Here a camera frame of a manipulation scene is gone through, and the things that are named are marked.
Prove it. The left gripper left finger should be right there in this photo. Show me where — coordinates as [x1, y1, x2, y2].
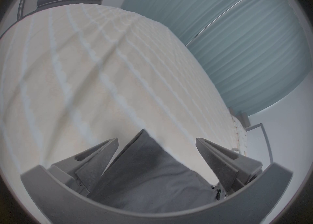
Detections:
[50, 138, 119, 193]

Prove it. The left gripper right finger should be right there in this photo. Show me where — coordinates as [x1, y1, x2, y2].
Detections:
[196, 138, 263, 192]

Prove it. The black T-shirt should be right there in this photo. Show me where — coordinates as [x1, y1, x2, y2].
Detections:
[88, 129, 220, 215]

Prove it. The bed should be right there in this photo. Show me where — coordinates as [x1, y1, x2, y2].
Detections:
[0, 4, 274, 194]

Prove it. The white printed pillow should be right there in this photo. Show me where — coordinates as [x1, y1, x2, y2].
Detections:
[231, 116, 248, 156]

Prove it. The grey bedside table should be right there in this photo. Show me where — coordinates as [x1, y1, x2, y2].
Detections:
[235, 112, 250, 127]

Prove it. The blue-green curtain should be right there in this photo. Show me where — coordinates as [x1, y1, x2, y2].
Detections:
[121, 0, 310, 116]

